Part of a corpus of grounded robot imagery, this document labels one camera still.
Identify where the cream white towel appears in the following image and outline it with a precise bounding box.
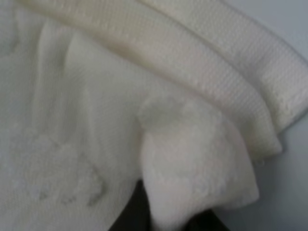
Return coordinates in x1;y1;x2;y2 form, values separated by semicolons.
0;0;308;231

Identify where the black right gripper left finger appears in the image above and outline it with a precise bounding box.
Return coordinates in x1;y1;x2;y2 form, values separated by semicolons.
109;180;151;231

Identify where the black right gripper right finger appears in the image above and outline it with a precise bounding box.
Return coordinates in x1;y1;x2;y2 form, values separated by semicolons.
186;210;230;231

